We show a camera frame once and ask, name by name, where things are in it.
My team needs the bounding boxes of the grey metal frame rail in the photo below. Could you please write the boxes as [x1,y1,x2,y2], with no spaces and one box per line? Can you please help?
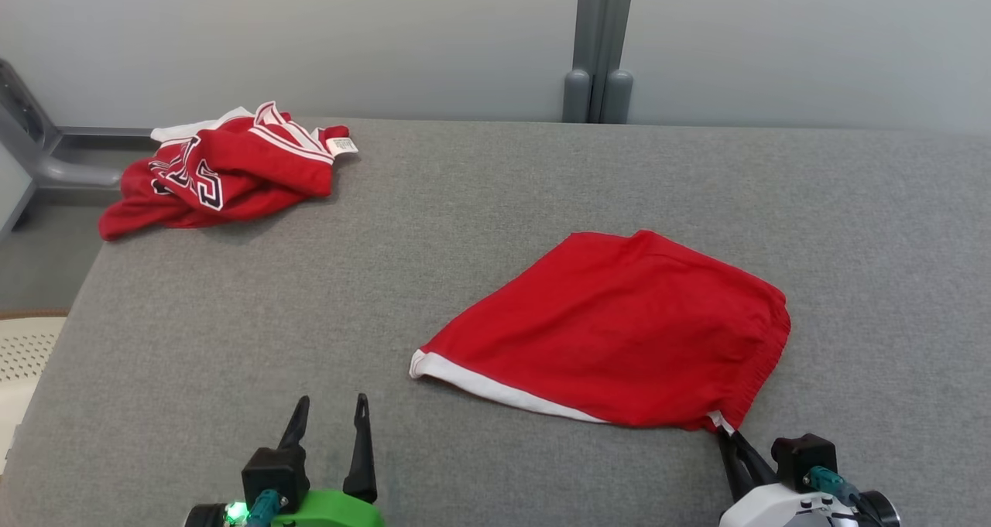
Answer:
[0,57,159,230]

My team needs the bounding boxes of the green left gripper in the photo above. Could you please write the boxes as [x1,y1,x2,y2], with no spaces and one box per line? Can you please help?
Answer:
[267,393,385,527]

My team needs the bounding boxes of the teal camera cable connector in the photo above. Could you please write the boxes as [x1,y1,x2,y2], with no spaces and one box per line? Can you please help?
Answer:
[804,467,860,506]
[246,490,283,527]

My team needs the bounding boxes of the teal left camera cable connector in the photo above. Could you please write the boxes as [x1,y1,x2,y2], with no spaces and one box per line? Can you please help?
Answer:
[246,490,283,527]

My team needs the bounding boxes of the grey metal frame post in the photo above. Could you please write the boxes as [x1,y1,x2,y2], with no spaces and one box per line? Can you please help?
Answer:
[561,0,637,125]

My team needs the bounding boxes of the grey fabric sofa seat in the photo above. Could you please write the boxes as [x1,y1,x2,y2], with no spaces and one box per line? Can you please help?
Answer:
[0,118,991,527]

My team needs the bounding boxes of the white perforated laundry basket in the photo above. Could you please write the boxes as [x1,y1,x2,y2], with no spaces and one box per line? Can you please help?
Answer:
[0,317,69,474]

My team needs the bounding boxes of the teal right camera cable connector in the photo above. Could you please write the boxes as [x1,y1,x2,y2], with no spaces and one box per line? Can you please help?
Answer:
[804,467,860,506]

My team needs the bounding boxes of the red shorts with white trim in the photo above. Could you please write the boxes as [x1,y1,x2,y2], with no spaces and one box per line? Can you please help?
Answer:
[409,229,792,433]

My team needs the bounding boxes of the red basketball jersey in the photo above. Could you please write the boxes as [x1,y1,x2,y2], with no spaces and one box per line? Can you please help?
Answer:
[98,101,360,241]

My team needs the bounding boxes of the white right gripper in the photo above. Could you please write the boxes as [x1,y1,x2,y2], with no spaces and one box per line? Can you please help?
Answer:
[716,426,864,527]

